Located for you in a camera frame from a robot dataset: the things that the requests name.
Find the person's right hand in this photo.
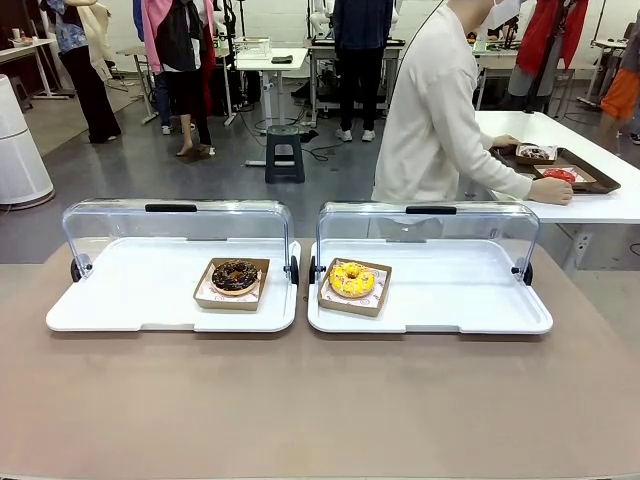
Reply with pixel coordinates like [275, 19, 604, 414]
[528, 176, 575, 206]

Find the dark brown serving tray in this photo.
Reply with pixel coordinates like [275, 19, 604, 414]
[488, 144, 622, 196]

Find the yellow sprinkled donut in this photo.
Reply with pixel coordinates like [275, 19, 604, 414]
[328, 261, 377, 299]

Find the person's right forearm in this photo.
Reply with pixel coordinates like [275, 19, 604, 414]
[474, 147, 536, 202]

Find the person's body in cream cardigan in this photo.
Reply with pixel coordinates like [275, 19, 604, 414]
[372, 0, 536, 204]

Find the chocolate donut with nuts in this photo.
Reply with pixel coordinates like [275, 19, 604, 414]
[210, 259, 261, 296]

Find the chocolate donut in box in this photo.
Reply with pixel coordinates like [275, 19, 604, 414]
[192, 257, 271, 312]

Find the white table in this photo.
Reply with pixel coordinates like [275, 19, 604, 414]
[472, 109, 640, 225]

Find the clear plastic tray lid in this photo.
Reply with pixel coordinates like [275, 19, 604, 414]
[308, 200, 542, 287]
[61, 198, 300, 287]

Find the red hanging garment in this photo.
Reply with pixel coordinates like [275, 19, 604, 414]
[516, 0, 590, 76]

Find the bystander in orange shorts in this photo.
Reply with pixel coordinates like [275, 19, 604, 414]
[598, 29, 640, 146]

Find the white display tray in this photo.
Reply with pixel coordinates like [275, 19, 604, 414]
[45, 238, 302, 334]
[307, 239, 554, 335]

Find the bystander in dark blue top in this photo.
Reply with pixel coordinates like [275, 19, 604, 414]
[331, 0, 397, 143]

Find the grey step stool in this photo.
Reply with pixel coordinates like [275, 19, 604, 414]
[264, 125, 306, 184]

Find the white standing desk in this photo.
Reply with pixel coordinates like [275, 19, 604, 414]
[234, 46, 309, 167]

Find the clear plastic box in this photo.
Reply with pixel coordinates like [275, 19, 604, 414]
[233, 36, 274, 59]

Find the bystander in pink jacket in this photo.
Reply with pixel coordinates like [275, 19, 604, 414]
[141, 0, 217, 159]

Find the bystander in black trousers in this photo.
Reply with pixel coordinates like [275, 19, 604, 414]
[42, 0, 123, 145]

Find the background desk with white legs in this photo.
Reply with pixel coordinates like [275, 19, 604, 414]
[0, 35, 69, 101]

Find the white cylindrical air purifier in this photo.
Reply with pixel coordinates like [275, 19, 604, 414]
[0, 73, 55, 205]

